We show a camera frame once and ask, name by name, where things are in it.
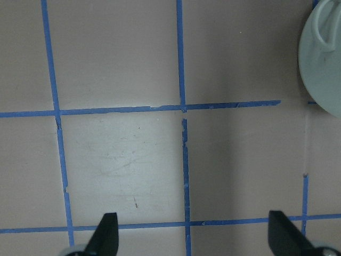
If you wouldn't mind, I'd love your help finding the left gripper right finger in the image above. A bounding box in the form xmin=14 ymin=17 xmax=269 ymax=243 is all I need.
xmin=268 ymin=210 xmax=323 ymax=256

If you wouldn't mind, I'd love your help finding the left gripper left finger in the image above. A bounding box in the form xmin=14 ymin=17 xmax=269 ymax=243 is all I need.
xmin=83 ymin=213 xmax=118 ymax=256

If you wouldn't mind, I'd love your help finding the pale green cooking pot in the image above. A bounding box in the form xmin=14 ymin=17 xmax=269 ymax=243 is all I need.
xmin=298 ymin=1 xmax=340 ymax=118

